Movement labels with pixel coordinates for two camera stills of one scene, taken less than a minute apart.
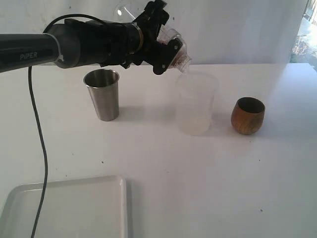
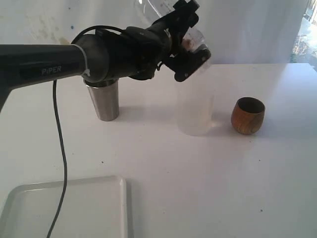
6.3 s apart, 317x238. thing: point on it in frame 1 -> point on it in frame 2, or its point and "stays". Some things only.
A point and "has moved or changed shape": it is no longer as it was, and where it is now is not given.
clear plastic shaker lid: x=181 y=59 has moved or changed shape
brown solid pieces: x=180 y=60 has moved or changed shape
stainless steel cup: x=103 y=85 stays
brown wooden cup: x=247 y=115 stays
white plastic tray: x=88 y=208 stays
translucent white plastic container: x=196 y=98 stays
